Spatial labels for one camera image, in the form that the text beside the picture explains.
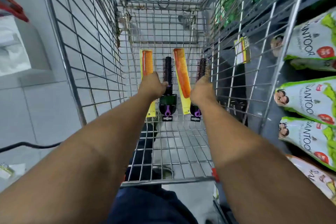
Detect person's dark blue trousers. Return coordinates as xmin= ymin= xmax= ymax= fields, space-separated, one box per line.
xmin=104 ymin=123 xmax=200 ymax=224

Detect white orange pouch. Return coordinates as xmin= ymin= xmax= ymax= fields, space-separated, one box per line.
xmin=286 ymin=155 xmax=336 ymax=206

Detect metal wire shopping cart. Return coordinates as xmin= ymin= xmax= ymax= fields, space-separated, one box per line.
xmin=37 ymin=0 xmax=311 ymax=189

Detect person's left hand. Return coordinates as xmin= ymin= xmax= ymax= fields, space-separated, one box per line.
xmin=138 ymin=71 xmax=169 ymax=102

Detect person's left forearm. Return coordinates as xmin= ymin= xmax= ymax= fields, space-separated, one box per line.
xmin=0 ymin=93 xmax=156 ymax=224

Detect orange comb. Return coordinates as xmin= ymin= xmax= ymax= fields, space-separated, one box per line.
xmin=173 ymin=48 xmax=192 ymax=115
xmin=139 ymin=49 xmax=157 ymax=118

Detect white box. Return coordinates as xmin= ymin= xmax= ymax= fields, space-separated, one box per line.
xmin=0 ymin=16 xmax=32 ymax=77

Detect black round brush purple handle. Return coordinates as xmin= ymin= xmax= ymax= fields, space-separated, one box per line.
xmin=159 ymin=56 xmax=177 ymax=122
xmin=190 ymin=58 xmax=208 ymax=122

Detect green white soap pouch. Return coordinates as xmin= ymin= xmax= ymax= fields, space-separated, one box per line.
xmin=290 ymin=58 xmax=336 ymax=72
xmin=271 ymin=7 xmax=336 ymax=61
xmin=278 ymin=116 xmax=336 ymax=172
xmin=274 ymin=76 xmax=336 ymax=126

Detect person's right forearm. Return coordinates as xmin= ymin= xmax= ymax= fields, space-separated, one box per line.
xmin=196 ymin=99 xmax=336 ymax=224

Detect yellow shelf price tag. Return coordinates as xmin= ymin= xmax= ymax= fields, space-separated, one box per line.
xmin=234 ymin=36 xmax=251 ymax=66

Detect small yellow green packet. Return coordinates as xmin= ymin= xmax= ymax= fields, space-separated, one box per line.
xmin=0 ymin=163 xmax=15 ymax=178

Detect red cart handle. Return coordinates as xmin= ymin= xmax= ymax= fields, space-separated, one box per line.
xmin=0 ymin=0 xmax=29 ymax=23

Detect person's right hand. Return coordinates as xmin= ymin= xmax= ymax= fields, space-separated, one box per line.
xmin=189 ymin=74 xmax=217 ymax=106

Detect black cable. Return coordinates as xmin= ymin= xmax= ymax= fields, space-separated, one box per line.
xmin=0 ymin=141 xmax=62 ymax=153

